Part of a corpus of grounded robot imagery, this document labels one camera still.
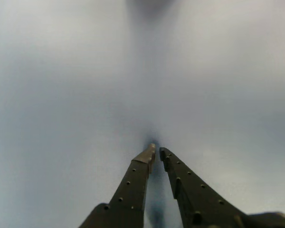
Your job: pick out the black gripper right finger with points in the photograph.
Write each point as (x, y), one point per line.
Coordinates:
(194, 197)

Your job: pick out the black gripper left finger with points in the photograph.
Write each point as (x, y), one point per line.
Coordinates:
(130, 190)

